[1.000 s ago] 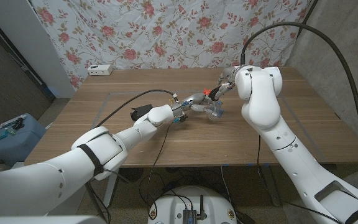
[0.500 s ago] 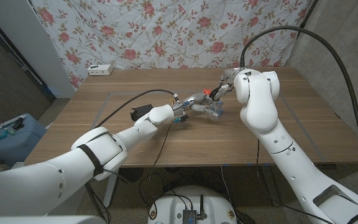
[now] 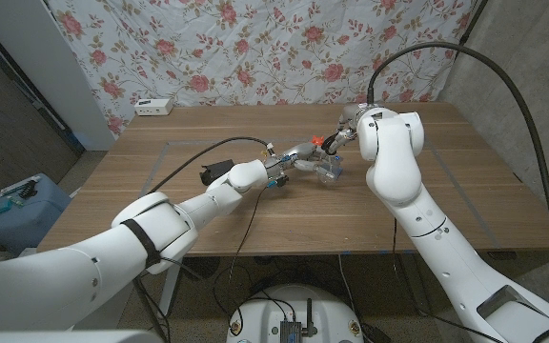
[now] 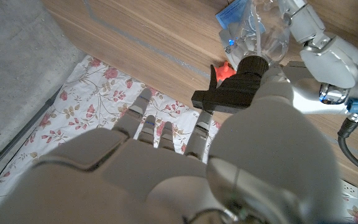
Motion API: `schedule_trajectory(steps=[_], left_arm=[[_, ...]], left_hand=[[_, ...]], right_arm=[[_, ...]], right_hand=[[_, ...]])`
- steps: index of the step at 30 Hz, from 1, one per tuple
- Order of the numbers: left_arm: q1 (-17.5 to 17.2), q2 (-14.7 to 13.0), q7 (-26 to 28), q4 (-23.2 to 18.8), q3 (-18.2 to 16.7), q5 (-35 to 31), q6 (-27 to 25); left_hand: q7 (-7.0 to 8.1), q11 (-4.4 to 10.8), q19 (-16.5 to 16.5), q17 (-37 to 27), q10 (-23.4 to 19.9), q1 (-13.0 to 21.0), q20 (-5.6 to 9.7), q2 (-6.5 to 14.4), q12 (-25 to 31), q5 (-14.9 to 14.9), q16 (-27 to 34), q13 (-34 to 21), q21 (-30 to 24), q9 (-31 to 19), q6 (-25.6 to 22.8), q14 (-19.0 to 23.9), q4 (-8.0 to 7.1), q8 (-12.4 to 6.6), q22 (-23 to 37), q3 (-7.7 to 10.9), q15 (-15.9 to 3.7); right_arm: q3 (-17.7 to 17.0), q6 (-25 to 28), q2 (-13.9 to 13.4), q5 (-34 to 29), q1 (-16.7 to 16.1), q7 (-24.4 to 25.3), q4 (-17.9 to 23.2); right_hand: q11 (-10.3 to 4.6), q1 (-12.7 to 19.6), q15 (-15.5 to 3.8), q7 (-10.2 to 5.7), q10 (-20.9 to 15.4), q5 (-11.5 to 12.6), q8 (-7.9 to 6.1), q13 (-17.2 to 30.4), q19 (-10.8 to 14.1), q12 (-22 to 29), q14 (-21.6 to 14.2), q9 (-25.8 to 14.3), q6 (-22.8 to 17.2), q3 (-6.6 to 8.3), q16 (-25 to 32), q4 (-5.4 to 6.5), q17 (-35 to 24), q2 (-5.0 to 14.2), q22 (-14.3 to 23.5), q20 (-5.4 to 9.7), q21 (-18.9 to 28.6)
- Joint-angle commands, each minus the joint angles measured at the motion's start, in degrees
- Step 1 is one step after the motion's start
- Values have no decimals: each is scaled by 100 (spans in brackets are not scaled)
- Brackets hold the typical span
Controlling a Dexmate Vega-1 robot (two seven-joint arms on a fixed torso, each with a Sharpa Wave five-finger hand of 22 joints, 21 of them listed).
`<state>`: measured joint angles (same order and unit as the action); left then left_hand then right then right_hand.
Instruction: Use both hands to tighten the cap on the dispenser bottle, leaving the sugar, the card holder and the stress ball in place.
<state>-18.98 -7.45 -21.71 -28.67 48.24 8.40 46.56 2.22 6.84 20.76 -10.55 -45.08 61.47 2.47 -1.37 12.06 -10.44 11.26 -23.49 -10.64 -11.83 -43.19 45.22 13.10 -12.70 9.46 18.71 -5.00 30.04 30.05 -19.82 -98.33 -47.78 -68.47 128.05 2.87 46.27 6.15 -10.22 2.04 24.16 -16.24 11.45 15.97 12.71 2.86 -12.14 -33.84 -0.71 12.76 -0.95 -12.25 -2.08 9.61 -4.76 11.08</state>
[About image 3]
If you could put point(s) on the white power strip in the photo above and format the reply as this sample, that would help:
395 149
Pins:
153 107

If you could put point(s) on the clear spray bottle black cap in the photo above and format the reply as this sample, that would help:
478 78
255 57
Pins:
331 143

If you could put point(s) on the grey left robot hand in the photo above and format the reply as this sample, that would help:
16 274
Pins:
298 151

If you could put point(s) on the black clip tool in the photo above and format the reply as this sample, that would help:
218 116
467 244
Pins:
27 189

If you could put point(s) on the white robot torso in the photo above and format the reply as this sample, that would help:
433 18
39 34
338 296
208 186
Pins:
293 309

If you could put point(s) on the white wall panel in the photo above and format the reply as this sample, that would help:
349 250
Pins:
55 71

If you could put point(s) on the black card holder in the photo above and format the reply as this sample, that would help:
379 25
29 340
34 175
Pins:
215 170

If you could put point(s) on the white table leg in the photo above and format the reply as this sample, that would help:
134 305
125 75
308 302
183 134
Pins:
169 290

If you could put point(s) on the black backdrop stand pole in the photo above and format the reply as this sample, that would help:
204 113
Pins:
472 21

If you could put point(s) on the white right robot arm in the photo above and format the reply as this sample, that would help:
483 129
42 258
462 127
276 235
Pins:
446 238

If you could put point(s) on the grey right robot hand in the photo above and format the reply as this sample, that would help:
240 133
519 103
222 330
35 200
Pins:
348 124

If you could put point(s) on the blue storage case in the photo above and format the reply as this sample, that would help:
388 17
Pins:
22 224

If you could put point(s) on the grey table leg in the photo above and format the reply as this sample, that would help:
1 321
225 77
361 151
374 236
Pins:
417 290

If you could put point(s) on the teal hand tool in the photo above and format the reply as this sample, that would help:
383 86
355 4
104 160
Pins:
3 208

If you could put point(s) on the floral backdrop cloth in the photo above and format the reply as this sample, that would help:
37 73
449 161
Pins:
255 47

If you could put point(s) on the orange spiky stress ball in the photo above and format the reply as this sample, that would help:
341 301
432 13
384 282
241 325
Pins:
317 140

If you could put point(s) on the grey tape outline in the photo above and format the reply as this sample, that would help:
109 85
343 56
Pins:
184 142

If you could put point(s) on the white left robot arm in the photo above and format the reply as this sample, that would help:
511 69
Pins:
136 252

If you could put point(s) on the white flat tool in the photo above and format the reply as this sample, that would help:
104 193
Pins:
19 186

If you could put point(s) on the black round fan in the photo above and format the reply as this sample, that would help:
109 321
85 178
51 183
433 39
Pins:
203 267

